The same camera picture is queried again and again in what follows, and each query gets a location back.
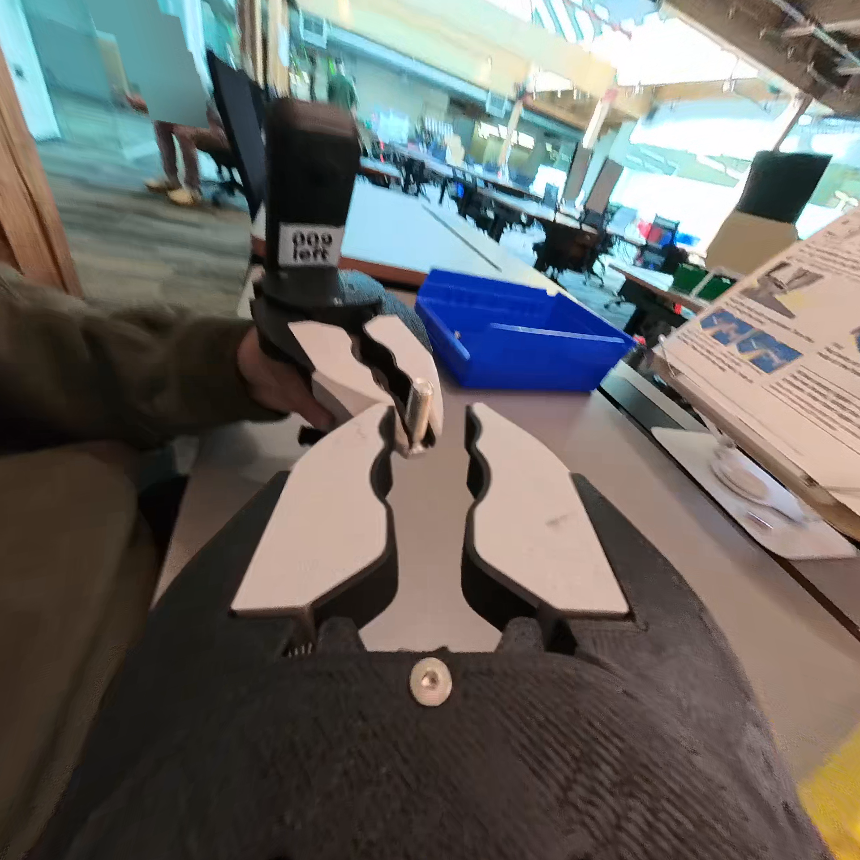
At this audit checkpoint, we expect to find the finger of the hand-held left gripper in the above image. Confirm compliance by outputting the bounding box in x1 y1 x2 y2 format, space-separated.
288 320 404 432
348 314 446 450

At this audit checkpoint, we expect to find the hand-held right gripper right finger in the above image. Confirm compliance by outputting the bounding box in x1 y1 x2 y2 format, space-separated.
462 402 631 620

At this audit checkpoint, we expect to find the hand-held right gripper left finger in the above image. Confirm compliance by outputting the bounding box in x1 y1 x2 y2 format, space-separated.
230 402 399 622

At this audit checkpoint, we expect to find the steel hex bolt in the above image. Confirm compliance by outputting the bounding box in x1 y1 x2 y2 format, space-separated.
395 378 436 459

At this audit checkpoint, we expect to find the person's left forearm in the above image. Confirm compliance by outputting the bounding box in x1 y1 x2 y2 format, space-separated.
0 265 283 454

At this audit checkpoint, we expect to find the grey desk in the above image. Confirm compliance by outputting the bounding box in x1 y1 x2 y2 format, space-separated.
153 282 860 800

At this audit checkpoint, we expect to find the person's left hand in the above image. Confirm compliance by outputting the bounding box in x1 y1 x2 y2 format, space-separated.
236 328 335 432

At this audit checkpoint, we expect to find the black panel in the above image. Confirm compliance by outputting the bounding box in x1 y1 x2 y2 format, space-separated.
205 50 270 216

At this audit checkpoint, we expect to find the white table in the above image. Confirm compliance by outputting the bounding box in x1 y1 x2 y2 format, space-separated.
336 180 560 286

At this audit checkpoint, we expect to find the blue plastic bin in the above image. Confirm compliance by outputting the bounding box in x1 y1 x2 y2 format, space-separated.
414 269 638 392

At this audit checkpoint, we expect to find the white stand base card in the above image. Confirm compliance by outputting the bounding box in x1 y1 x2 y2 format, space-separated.
650 426 860 560

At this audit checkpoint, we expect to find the black office chair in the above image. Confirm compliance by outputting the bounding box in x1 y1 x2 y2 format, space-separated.
534 218 609 280

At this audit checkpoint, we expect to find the clear acrylic stand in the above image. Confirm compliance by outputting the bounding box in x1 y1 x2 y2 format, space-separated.
711 437 807 524

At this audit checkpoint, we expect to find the person's torso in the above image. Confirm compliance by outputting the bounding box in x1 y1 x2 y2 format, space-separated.
0 440 189 860

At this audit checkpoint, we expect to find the printed instruction sheet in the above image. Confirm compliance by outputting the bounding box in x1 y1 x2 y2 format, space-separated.
662 208 860 486

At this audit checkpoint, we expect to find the green bin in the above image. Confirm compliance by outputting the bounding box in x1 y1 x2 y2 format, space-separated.
672 262 738 301

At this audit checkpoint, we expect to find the cardboard box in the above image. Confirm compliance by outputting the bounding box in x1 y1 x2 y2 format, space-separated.
705 211 800 278

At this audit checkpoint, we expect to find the black box speaker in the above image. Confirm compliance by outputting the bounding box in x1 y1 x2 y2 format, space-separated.
739 151 834 224

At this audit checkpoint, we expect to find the large yellow plastic bin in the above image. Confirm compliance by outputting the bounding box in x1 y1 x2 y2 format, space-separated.
798 729 860 860

